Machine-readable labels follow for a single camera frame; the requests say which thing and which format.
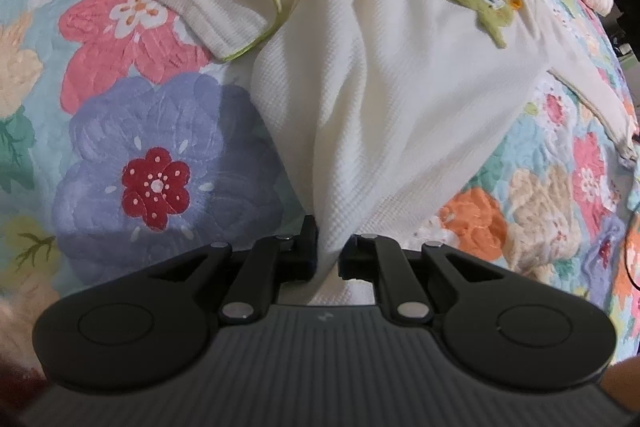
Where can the floral quilted bed cover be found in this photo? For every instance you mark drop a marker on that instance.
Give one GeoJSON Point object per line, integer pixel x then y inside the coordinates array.
{"type": "Point", "coordinates": [150, 147]}

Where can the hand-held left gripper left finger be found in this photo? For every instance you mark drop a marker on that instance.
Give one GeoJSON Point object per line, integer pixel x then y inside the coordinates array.
{"type": "Point", "coordinates": [309, 247]}

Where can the cream cardigan with green monster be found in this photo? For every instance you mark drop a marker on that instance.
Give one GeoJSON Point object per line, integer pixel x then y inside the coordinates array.
{"type": "Point", "coordinates": [380, 107]}

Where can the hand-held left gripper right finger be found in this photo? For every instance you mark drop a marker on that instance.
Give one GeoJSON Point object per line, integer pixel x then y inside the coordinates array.
{"type": "Point", "coordinates": [350, 259]}

